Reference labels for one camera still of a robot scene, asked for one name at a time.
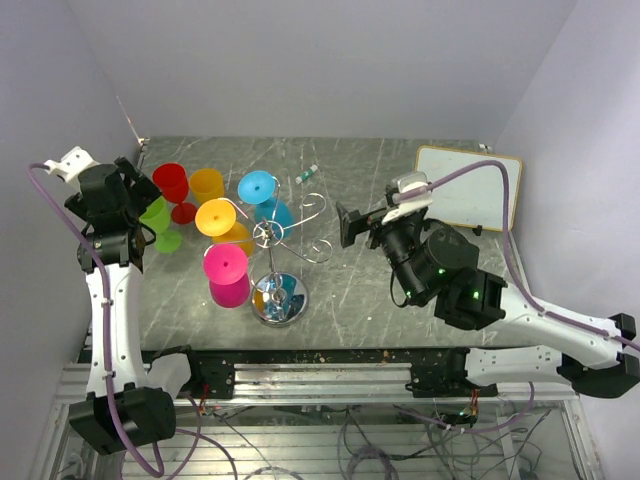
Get green plastic wine glass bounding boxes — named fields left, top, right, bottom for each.
left=140, top=196, right=182, bottom=254

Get red plastic wine glass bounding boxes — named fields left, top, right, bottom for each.
left=152, top=163, right=197, bottom=225

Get orange wine glass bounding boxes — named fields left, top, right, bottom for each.
left=195, top=199, right=254, bottom=257
left=189, top=168, right=225, bottom=205

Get blue plastic wine glass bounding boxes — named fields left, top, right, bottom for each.
left=237, top=170, right=294, bottom=239

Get pink plastic wine glass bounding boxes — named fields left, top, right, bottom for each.
left=202, top=244, right=250, bottom=309

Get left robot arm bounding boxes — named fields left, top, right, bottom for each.
left=58, top=147, right=204, bottom=455

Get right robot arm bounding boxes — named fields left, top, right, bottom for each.
left=336, top=205, right=639, bottom=399

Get chrome wine glass rack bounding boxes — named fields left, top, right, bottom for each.
left=227, top=173, right=333, bottom=328

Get green white marker pen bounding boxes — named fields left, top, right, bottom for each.
left=295, top=165, right=318, bottom=184

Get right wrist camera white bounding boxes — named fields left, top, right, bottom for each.
left=382, top=171, right=433, bottom=225

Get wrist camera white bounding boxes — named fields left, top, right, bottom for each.
left=44, top=146, right=98, bottom=192
left=382, top=171, right=433, bottom=225

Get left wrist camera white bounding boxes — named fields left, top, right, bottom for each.
left=44, top=146, right=98, bottom=192

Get small whiteboard wooden frame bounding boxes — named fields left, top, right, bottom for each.
left=415, top=145, right=523, bottom=232

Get aluminium mounting rail frame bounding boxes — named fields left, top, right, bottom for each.
left=29, top=347, right=604, bottom=479

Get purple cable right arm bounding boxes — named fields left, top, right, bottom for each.
left=427, top=160, right=640, bottom=354

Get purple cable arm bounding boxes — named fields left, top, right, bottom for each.
left=427, top=160, right=640, bottom=354
left=27, top=162, right=236, bottom=480

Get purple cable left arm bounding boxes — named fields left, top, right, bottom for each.
left=27, top=162, right=236, bottom=480

